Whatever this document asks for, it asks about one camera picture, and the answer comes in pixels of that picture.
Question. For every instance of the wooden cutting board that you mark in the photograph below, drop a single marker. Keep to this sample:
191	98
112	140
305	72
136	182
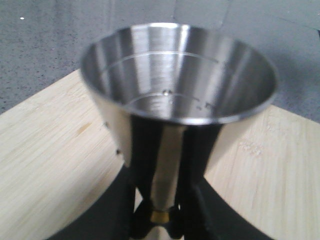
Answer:
57	159

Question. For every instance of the steel double jigger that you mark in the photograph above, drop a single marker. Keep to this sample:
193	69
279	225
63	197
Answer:
174	98

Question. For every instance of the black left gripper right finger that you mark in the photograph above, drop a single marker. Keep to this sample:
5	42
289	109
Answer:
216	220

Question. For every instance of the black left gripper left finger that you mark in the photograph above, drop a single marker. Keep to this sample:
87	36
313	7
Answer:
109	218

